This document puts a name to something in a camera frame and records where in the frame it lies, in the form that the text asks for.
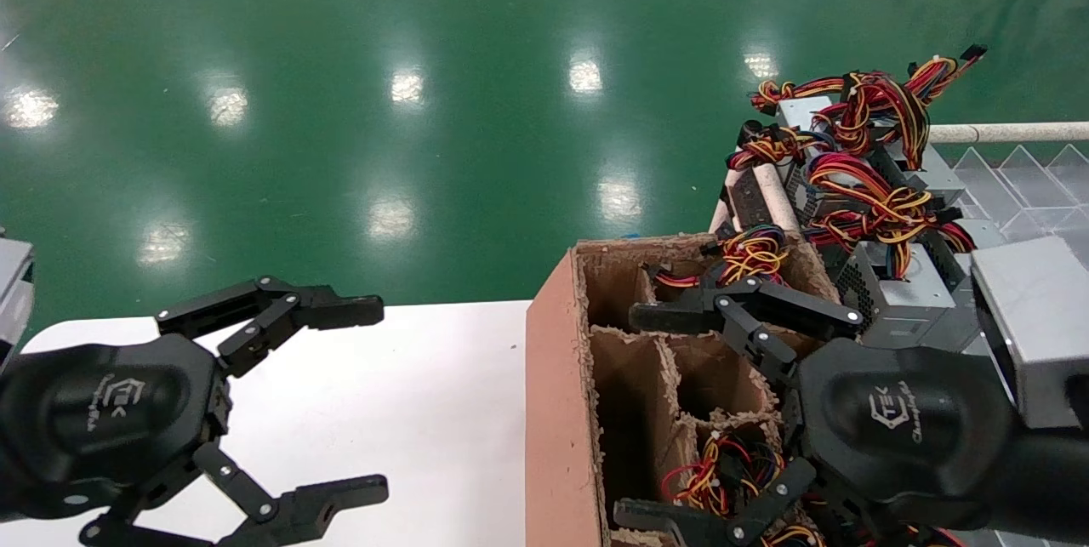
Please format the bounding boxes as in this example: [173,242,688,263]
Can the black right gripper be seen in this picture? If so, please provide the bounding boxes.
[613,276,1022,547]

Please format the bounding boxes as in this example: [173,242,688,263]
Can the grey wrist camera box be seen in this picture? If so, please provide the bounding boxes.
[970,235,1089,431]
[0,236,37,352]

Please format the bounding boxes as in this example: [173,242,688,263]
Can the short white rack pipe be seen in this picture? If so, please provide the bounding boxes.
[709,168,741,235]
[753,162,805,235]

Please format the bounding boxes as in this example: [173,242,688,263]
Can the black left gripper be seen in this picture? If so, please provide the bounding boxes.
[0,275,391,547]

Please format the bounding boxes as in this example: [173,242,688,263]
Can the long white rack pipe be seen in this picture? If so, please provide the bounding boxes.
[927,122,1089,145]

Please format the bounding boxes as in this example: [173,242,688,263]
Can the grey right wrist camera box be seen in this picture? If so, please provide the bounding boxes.
[970,235,1089,431]

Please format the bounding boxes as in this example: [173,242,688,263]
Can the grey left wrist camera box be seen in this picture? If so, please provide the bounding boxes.
[0,236,37,352]

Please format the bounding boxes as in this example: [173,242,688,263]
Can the black roller track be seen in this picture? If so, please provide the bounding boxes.
[730,166,773,231]

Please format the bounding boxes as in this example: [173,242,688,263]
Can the clear plastic rack panel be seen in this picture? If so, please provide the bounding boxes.
[936,143,1089,269]

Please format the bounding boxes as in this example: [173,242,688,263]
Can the brown divided cardboard box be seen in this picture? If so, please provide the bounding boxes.
[525,232,845,547]

